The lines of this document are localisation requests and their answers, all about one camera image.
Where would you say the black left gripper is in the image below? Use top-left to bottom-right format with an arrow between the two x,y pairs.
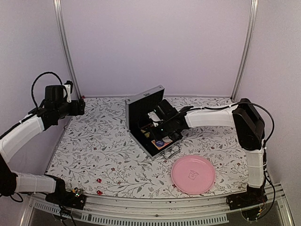
55,98 -> 86,119

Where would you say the aluminium poker set case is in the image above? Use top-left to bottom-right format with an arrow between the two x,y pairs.
125,85 -> 181,160

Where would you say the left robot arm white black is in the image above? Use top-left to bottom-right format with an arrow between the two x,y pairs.
0,81 -> 85,204

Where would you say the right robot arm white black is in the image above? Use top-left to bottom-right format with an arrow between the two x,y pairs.
146,98 -> 270,205

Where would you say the blue round blind button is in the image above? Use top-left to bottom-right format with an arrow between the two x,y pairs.
155,140 -> 165,148

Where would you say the pink plastic plate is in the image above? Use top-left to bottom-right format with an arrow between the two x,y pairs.
171,155 -> 216,195

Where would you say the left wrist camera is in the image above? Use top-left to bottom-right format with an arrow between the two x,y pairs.
64,81 -> 73,103

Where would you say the front aluminium rail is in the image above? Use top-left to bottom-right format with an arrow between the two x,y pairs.
25,188 -> 295,226

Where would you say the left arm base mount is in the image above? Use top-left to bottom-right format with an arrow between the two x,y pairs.
45,187 -> 87,210

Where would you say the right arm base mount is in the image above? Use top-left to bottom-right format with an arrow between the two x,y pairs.
226,191 -> 268,210

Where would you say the left aluminium frame post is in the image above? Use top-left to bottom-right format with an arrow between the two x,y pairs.
53,0 -> 82,98

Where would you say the aluminium frame post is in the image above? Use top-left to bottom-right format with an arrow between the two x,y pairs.
231,0 -> 259,100
53,0 -> 82,98

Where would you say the right aluminium frame post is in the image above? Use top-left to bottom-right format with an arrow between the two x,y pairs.
231,0 -> 259,100

